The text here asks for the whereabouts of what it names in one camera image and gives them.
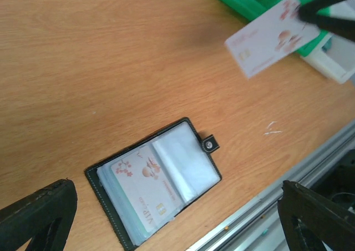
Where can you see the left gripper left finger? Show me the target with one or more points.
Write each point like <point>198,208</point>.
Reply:
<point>42,219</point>

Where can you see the black leather card holder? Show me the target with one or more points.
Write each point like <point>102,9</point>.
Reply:
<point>186,159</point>

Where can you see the clear plastic bin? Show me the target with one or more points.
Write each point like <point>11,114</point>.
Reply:
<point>337,63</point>

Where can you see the white blossom VIP card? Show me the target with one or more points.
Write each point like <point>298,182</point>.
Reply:
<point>270,37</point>

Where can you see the teal card in bin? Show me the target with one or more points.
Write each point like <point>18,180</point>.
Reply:
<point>327,46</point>

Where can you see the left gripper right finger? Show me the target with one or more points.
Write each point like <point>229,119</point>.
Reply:
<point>312,222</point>

